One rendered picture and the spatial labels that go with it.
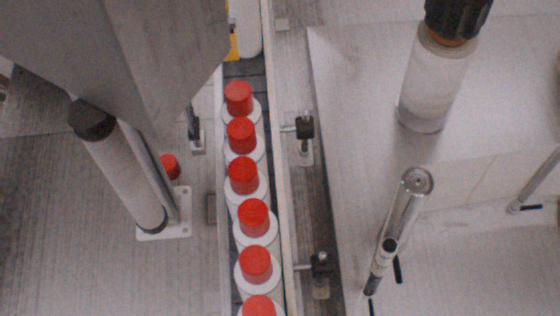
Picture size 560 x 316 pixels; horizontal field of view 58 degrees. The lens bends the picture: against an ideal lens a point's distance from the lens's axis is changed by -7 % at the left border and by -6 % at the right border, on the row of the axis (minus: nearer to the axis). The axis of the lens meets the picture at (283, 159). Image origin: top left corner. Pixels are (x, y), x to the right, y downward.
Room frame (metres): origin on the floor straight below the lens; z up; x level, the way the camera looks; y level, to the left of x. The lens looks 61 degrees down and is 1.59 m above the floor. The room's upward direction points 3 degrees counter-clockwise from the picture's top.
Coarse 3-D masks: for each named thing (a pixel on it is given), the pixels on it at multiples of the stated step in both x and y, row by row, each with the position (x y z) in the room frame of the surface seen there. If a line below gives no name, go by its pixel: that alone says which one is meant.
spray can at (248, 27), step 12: (228, 0) 0.61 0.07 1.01; (240, 0) 0.60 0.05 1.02; (252, 0) 0.60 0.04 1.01; (240, 12) 0.60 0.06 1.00; (252, 12) 0.60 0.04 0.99; (240, 24) 0.60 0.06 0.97; (252, 24) 0.60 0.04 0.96; (240, 36) 0.60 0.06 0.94; (252, 36) 0.60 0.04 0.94; (240, 48) 0.60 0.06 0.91; (252, 48) 0.60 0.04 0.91
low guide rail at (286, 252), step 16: (272, 64) 0.55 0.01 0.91; (272, 80) 0.52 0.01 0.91; (272, 96) 0.49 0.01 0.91; (272, 112) 0.46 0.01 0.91; (272, 128) 0.43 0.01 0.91; (288, 240) 0.25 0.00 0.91; (288, 256) 0.23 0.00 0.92; (288, 272) 0.21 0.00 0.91; (288, 288) 0.19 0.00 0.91; (288, 304) 0.16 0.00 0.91
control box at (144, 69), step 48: (0, 0) 0.24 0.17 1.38; (48, 0) 0.21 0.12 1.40; (96, 0) 0.19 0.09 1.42; (144, 0) 0.21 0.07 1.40; (192, 0) 0.24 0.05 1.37; (0, 48) 0.27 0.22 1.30; (48, 48) 0.23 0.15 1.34; (96, 48) 0.20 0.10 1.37; (144, 48) 0.20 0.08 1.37; (192, 48) 0.23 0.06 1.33; (96, 96) 0.21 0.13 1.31; (144, 96) 0.19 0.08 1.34; (192, 96) 0.22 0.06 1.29
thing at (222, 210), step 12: (216, 72) 0.51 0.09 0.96; (216, 84) 0.48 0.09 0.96; (216, 96) 0.46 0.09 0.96; (216, 108) 0.44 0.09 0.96; (216, 120) 0.42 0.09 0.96; (216, 132) 0.40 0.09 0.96; (216, 144) 0.38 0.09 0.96; (216, 156) 0.36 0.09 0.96; (216, 168) 0.34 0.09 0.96; (216, 180) 0.32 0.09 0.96; (228, 240) 0.24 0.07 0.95; (228, 252) 0.22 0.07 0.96; (228, 264) 0.21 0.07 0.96; (228, 276) 0.19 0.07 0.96; (228, 288) 0.18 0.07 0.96; (228, 300) 0.16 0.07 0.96; (228, 312) 0.15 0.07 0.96
